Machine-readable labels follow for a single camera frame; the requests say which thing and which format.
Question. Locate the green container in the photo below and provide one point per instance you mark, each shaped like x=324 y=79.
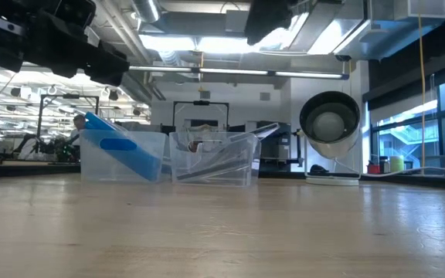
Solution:
x=396 y=164

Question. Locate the clear plastic bin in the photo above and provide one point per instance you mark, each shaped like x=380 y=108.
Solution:
x=238 y=178
x=91 y=170

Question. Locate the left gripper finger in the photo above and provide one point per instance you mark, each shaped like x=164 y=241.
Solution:
x=108 y=65

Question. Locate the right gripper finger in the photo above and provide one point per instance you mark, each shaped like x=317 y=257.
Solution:
x=269 y=19

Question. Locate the red cup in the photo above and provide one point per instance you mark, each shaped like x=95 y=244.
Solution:
x=372 y=169

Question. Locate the person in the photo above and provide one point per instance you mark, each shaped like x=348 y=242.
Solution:
x=79 y=123

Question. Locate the white desk lamp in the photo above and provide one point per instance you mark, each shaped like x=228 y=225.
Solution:
x=328 y=123

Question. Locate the clear jewel case black tray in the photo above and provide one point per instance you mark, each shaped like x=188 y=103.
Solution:
x=211 y=169
x=265 y=130

